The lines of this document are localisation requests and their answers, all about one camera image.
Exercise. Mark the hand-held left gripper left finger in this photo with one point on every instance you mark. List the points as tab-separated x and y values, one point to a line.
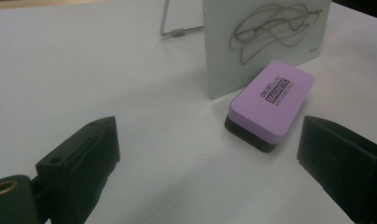
80	161

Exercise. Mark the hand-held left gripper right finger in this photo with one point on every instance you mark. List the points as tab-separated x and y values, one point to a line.
345	161

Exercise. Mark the small white glass whiteboard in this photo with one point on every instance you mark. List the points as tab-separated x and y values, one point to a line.
220	46

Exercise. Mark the purple whiteboard eraser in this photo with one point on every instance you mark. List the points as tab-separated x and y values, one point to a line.
270	99

